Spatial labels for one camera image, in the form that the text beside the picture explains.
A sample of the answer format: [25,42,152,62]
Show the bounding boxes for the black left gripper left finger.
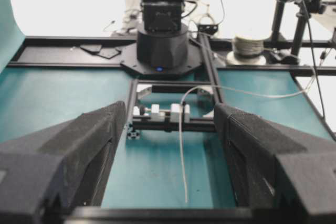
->
[1,101,126,223]

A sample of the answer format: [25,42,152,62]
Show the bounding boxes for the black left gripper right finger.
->
[214,103,335,223]

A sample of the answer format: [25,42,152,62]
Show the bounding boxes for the thin grey wire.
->
[178,76,316,204]

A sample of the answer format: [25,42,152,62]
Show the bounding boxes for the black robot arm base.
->
[120,0,203,77]

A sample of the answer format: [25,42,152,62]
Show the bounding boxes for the white clamp block with knob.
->
[133,104,165,121]

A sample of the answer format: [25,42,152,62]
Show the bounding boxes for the black flat plates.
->
[79,44,121,59]

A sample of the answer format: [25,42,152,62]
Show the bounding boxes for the teal backdrop sheet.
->
[0,0,26,72]

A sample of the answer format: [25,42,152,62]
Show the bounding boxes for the black hanging cable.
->
[299,0,327,120]

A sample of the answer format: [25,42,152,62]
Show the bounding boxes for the white wire guide block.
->
[170,103,191,123]

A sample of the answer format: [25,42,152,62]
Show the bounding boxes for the white wire spool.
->
[225,35,266,66]

